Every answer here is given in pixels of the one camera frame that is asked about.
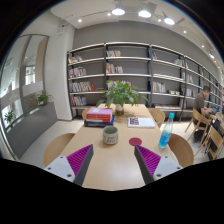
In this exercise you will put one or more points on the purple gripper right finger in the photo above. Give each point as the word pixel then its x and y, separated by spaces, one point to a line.
pixel 154 167

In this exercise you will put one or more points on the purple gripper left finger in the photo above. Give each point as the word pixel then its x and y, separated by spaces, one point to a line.
pixel 74 167

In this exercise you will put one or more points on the blue plastic water bottle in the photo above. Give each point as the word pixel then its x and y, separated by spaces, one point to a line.
pixel 167 132

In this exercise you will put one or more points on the wooden chair front left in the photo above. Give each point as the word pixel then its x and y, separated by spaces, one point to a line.
pixel 55 147

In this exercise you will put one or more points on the round red coaster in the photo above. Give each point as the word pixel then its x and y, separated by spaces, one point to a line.
pixel 135 141

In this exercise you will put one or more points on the wooden chair front right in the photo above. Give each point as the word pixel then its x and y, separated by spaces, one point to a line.
pixel 182 150

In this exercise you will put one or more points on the dark blue book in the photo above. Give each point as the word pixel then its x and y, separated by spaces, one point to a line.
pixel 99 124

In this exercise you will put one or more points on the white open magazine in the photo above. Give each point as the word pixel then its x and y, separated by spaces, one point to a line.
pixel 141 122

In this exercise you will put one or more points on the green ceramic mug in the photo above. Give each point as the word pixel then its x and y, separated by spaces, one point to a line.
pixel 110 135

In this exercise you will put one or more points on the wooden chair far right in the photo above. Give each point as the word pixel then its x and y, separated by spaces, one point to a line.
pixel 158 115

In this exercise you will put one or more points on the wooden chair far left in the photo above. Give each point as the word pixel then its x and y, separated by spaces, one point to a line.
pixel 84 113

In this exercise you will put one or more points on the red and pink book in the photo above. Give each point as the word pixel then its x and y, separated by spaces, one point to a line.
pixel 103 114

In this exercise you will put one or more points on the wooden chair under man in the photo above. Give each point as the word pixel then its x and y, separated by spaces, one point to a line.
pixel 200 123

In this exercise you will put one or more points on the wooden chair right edge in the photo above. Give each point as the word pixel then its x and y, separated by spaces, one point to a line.
pixel 213 142

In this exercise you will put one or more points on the small plant on ledge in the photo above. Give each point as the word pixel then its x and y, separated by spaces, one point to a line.
pixel 42 98

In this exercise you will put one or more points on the seated man brown shirt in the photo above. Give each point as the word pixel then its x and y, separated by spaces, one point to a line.
pixel 201 108

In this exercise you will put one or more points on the green potted plant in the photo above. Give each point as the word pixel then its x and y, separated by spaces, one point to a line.
pixel 120 93

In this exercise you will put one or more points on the plant by window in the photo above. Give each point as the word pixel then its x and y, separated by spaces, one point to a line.
pixel 9 117

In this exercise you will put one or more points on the large grey bookshelf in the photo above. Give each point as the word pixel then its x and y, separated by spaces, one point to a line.
pixel 166 79

